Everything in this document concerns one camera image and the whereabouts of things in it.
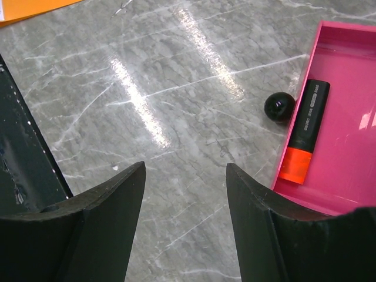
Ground orange cap highlighter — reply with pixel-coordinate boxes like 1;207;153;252
278;79;330;184

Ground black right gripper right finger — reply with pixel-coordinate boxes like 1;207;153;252
226;163;375;281

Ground orange notebook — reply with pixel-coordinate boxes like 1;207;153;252
1;0;80;28

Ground black base frame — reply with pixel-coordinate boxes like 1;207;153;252
0;60;73;216

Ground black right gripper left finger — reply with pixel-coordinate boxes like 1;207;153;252
1;162;146;281

